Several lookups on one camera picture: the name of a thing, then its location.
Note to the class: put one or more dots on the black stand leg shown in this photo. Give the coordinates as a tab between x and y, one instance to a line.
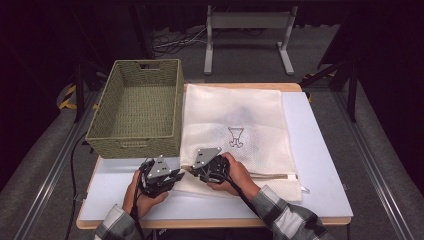
79	93
351	90

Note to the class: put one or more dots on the aluminium floor rail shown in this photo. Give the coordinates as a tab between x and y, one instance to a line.
373	166
50	176

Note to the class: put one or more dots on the white table mat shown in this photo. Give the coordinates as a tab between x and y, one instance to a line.
320	150

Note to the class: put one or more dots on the green woven basket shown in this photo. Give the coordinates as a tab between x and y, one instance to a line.
133	146

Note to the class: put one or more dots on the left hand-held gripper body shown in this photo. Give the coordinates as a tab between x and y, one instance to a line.
159	173

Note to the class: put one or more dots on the person's right hand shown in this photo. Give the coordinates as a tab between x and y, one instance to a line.
240	176

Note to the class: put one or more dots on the yellow black striped tape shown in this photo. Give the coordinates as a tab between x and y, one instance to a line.
66	98

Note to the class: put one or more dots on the grey metal stand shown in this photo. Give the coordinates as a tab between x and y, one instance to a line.
248	20

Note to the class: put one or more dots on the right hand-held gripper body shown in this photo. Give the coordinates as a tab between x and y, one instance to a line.
211	166

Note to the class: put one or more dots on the cream mesh laundry bag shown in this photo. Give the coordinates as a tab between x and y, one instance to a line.
266	156

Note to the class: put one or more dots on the person's left hand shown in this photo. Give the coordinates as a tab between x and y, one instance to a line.
143	203

